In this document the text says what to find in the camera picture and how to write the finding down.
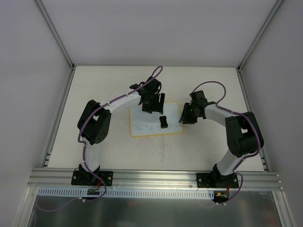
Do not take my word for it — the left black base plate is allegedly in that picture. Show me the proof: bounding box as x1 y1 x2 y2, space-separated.
71 169 114 186

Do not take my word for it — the aluminium frame post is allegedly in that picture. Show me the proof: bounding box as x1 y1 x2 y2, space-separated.
34 0 75 69
237 0 284 72

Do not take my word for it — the white slotted cable duct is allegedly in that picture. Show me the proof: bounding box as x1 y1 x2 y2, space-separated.
37 187 214 200

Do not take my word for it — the right aluminium frame post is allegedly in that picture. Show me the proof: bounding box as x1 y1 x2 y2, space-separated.
237 0 284 72

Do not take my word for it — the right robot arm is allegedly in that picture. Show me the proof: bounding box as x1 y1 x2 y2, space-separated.
179 91 264 188

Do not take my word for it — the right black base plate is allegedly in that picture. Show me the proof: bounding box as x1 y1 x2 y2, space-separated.
196 172 239 189

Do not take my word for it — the black whiteboard eraser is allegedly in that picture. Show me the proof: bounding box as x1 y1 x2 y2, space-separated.
159 116 168 129

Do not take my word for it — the aluminium mounting rail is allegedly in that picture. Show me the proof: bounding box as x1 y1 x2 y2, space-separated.
27 168 284 191

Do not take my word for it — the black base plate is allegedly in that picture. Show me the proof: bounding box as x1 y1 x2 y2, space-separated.
196 172 239 189
71 169 114 186

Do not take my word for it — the left aluminium frame post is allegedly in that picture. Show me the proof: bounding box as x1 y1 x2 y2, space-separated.
34 0 75 69

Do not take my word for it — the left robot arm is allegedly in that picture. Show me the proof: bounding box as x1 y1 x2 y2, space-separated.
72 76 165 185

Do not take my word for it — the yellow framed whiteboard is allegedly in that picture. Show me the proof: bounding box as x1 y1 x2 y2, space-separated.
129 101 184 138

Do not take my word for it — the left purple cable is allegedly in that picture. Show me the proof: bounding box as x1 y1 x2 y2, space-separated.
35 65 164 212

